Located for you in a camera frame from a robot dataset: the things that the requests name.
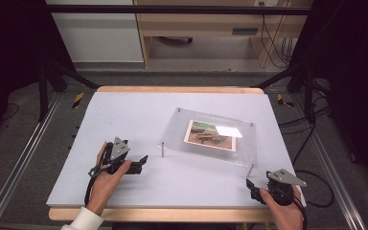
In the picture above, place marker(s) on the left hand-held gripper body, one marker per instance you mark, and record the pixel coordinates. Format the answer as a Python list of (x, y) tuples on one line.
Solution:
[(119, 150)]

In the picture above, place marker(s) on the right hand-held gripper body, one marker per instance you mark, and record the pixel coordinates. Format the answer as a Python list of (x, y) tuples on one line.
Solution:
[(282, 179)]

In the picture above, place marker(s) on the clear acrylic photo frame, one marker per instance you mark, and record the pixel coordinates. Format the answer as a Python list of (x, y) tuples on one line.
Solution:
[(179, 134)]

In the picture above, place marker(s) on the person's right hand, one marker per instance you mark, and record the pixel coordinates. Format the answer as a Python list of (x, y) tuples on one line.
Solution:
[(286, 215)]

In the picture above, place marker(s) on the person's left hand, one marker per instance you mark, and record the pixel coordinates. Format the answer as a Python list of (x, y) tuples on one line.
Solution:
[(105, 188)]

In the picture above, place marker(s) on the white table mat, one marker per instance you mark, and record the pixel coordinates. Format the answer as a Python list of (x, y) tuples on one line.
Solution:
[(134, 115)]

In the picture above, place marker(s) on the yellow black tape marker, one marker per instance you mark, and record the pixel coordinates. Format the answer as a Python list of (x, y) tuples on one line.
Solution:
[(283, 100), (78, 100)]

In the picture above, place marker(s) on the printed photo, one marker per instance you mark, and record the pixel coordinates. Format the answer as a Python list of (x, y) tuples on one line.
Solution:
[(204, 137)]

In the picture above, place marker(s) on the white cabinet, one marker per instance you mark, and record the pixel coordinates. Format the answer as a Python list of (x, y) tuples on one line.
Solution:
[(99, 35)]

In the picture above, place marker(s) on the black curtain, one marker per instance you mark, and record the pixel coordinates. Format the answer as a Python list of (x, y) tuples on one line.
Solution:
[(354, 80), (9, 48)]

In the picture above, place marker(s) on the black tube under desk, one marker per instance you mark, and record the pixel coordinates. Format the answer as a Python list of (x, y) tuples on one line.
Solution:
[(180, 40)]

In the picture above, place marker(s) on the light wooden desk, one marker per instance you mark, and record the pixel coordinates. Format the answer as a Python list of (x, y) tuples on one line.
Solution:
[(204, 24)]

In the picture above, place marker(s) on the grey label plate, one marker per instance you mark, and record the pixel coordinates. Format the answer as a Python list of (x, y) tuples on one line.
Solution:
[(244, 31)]

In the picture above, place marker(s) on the metal frame pin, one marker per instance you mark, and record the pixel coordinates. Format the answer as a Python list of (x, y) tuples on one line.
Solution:
[(162, 150), (251, 170)]

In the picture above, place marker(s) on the aluminium rail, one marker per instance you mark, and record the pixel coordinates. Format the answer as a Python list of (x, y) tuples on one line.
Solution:
[(332, 166), (22, 159)]

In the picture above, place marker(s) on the black frame strut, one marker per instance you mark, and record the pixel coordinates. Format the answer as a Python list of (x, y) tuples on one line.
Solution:
[(60, 76), (300, 76)]

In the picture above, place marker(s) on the black horizontal frame bar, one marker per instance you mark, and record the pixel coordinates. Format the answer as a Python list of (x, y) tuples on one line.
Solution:
[(172, 9)]

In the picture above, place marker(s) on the white wall socket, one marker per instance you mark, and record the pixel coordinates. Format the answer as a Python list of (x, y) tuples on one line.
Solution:
[(265, 2)]

